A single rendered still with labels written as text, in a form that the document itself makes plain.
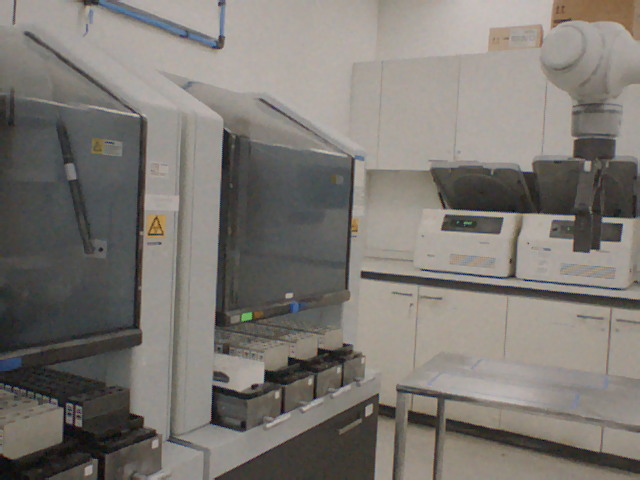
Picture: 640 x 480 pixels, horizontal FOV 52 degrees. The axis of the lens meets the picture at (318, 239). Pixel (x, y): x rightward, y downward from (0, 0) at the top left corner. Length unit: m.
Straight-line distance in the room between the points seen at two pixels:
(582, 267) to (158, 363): 2.60
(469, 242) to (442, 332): 0.54
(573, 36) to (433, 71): 3.06
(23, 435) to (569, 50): 1.07
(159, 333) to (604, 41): 0.97
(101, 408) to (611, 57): 1.06
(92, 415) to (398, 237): 3.48
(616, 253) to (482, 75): 1.31
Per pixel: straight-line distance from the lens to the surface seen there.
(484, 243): 3.67
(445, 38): 4.58
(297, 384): 1.67
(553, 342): 3.63
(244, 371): 1.54
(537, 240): 3.61
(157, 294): 1.36
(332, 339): 1.96
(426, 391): 1.64
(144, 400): 1.39
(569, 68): 1.14
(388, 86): 4.28
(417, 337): 3.85
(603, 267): 3.57
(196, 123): 1.42
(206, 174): 1.44
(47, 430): 1.23
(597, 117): 1.31
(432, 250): 3.77
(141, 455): 1.28
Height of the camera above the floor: 1.25
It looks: 3 degrees down
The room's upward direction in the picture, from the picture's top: 3 degrees clockwise
